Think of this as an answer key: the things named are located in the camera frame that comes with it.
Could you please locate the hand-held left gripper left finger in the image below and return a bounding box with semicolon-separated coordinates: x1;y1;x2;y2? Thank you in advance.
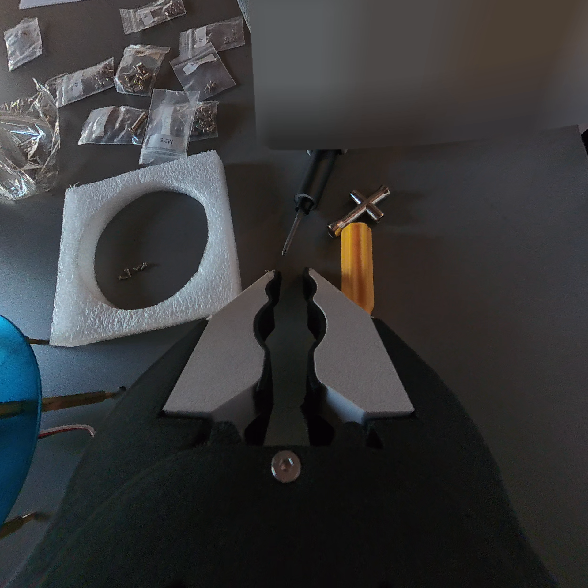
162;270;282;430

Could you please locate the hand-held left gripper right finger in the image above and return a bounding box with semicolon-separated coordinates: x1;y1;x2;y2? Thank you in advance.
303;266;417;424

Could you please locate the black screwdriver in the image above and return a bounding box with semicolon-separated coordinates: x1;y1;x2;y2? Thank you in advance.
281;149;343;255

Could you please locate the dark grey desk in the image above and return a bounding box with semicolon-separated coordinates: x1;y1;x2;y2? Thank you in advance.
0;0;588;588

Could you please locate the brass metal strip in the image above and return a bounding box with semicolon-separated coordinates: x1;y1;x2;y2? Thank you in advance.
41;387;127;410
0;511;49;539

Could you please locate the metal cross wrench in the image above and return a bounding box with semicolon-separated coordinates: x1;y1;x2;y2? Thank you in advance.
327;186;391;239

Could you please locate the blue translucent plastic dome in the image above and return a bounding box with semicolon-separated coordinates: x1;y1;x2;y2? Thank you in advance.
0;314;43;529

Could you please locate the pile of clear screw bags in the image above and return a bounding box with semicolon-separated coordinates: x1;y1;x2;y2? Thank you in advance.
4;0;244;166

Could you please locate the crumpled clear plastic bag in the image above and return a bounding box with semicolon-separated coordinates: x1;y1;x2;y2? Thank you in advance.
0;78;61;201

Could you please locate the orange handled screwdriver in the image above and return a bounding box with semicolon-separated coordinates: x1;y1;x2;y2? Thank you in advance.
340;223;374;315

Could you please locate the red white wire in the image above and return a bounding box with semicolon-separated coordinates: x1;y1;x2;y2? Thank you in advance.
39;425;97;438

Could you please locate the white foam frame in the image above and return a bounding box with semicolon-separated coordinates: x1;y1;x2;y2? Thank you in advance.
50;152;243;347

